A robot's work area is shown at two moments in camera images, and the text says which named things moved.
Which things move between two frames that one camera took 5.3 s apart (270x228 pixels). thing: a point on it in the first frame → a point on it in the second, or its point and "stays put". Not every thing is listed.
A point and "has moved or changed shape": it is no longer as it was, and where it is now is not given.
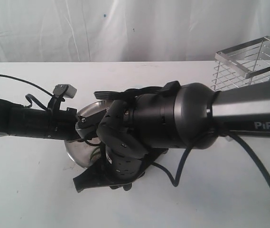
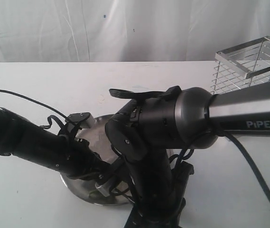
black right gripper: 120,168 → 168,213
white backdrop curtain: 124,31 stays put
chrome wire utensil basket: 258,61 stays put
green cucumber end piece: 96,154 has moved or changed shape
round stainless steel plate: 82,153 has moved or changed shape
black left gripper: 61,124 → 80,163
